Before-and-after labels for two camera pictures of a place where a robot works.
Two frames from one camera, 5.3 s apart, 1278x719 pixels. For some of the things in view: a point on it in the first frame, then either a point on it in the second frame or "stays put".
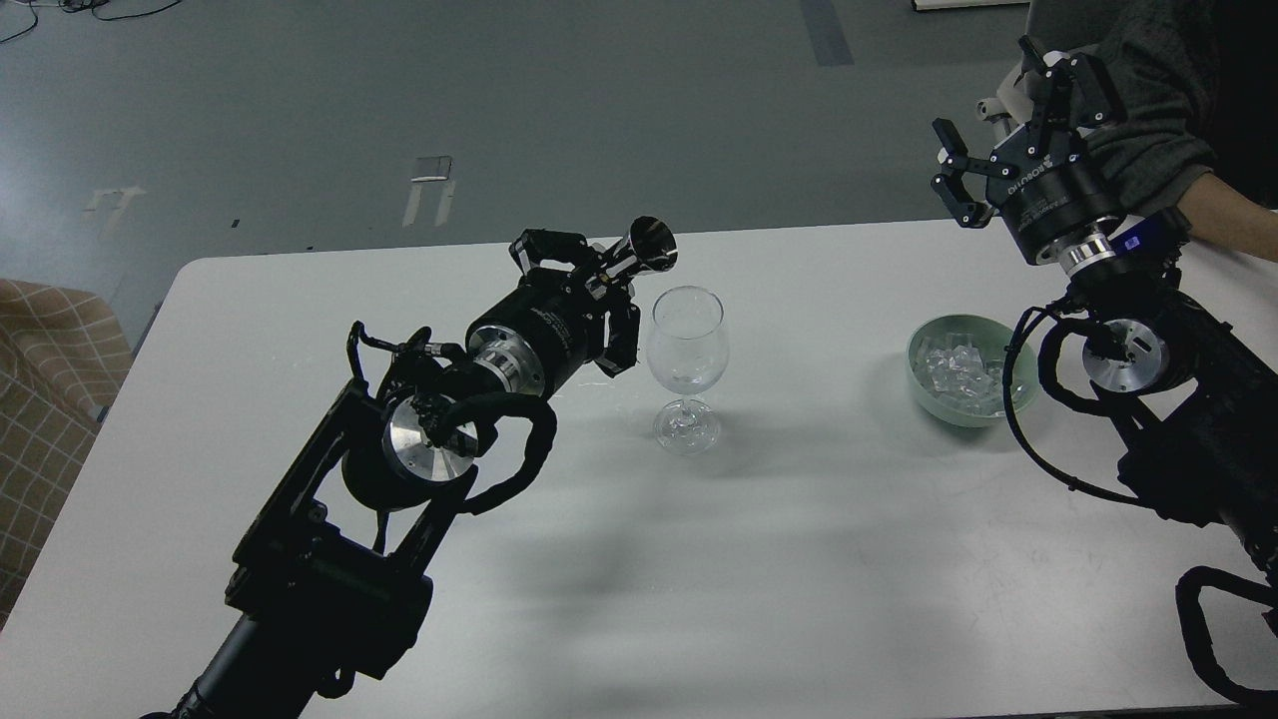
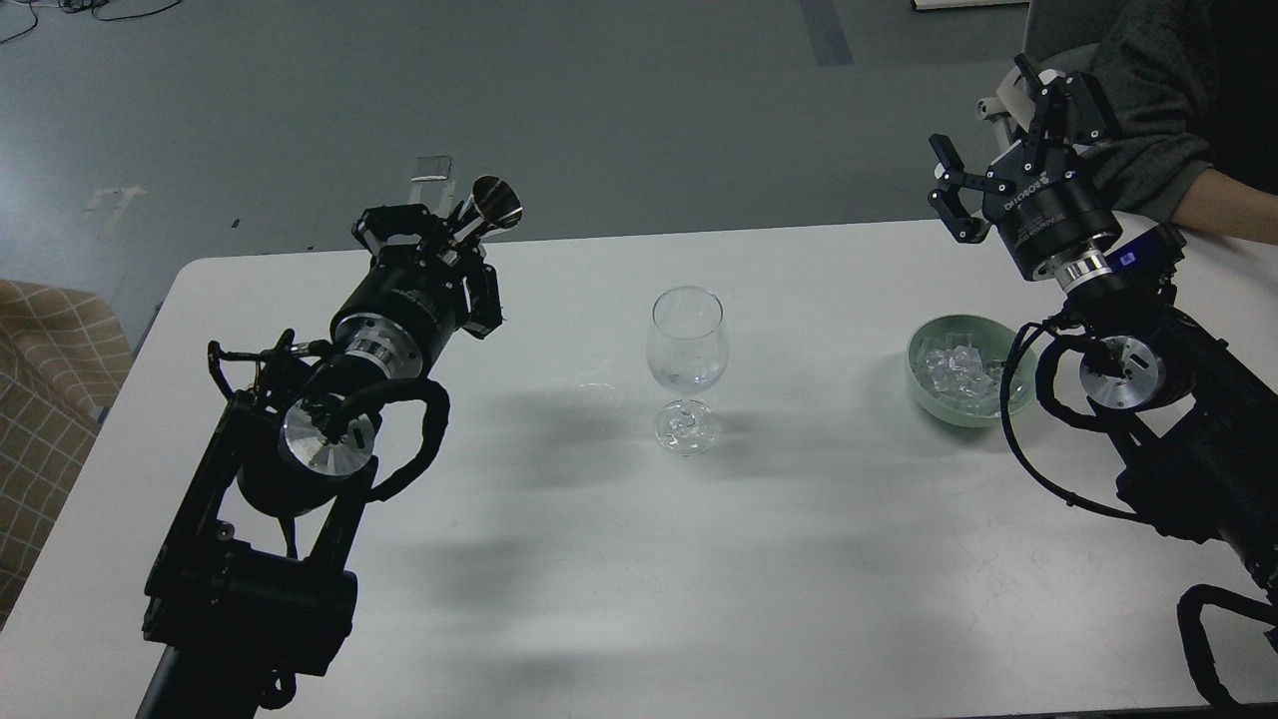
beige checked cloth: x=61 y=364 stays put
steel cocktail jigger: x=651 y=247 to x=494 y=206
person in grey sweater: x=1197 y=81 stays put
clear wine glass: x=687 y=351 stays put
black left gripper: x=552 y=324 to x=412 y=299
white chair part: x=1010 y=108 stays put
